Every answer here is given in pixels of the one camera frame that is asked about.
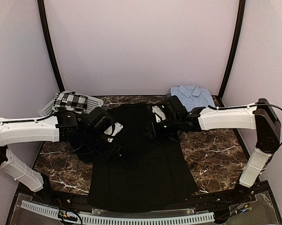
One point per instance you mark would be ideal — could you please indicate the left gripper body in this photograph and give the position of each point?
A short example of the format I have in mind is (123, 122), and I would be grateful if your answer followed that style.
(92, 140)

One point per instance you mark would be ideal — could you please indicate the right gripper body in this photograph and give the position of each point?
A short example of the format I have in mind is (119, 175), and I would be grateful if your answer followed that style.
(172, 125)

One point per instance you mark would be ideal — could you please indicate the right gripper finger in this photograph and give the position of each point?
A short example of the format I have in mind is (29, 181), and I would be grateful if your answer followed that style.
(149, 128)
(151, 136)

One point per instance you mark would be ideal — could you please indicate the black long sleeve shirt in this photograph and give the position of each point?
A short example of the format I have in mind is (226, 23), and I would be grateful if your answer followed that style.
(149, 174)

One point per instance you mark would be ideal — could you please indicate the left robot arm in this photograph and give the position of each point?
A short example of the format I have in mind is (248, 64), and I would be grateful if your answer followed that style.
(57, 127)

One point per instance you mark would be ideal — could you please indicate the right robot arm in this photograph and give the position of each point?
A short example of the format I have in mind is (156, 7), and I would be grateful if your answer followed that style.
(259, 116)

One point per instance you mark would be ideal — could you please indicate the light blue folded shirt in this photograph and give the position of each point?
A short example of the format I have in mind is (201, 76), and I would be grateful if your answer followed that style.
(192, 96)

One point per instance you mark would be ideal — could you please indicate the grey plastic basket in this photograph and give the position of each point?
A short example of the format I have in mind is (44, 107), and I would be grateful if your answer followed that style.
(92, 103)

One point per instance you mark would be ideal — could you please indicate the black white checkered shirt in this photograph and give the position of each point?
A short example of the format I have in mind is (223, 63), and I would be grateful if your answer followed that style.
(69, 101)

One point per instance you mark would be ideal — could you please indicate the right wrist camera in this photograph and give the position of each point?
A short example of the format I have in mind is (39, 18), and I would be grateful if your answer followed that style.
(170, 107)

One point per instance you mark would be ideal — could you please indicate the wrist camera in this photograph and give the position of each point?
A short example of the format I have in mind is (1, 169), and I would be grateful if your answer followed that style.
(102, 124)
(170, 107)

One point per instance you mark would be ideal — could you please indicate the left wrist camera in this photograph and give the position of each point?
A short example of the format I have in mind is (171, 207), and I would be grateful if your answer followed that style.
(102, 124)

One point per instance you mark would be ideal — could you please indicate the black front rail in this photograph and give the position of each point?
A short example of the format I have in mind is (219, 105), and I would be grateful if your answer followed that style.
(213, 201)

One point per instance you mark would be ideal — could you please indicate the white slotted cable duct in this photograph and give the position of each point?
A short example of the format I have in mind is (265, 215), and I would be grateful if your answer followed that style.
(89, 219)

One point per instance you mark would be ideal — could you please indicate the left black frame post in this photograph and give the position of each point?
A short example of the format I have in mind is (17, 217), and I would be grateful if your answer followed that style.
(49, 44)

